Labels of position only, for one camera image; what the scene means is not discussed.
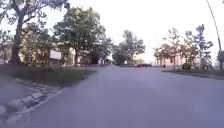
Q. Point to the grey pavement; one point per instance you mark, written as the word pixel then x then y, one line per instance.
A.
pixel 8 90

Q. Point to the white sign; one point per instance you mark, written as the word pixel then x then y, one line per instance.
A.
pixel 55 55

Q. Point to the thin bent pole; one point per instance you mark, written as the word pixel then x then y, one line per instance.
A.
pixel 216 33

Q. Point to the grey asphalt road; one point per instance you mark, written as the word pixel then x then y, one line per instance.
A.
pixel 133 100

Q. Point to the dark car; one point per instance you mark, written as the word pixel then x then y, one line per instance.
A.
pixel 143 65

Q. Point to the large tree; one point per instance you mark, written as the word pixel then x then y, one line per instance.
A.
pixel 80 30
pixel 16 40

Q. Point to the row of trees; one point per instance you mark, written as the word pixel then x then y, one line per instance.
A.
pixel 190 46

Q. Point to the stone kerb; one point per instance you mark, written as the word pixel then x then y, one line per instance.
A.
pixel 30 98

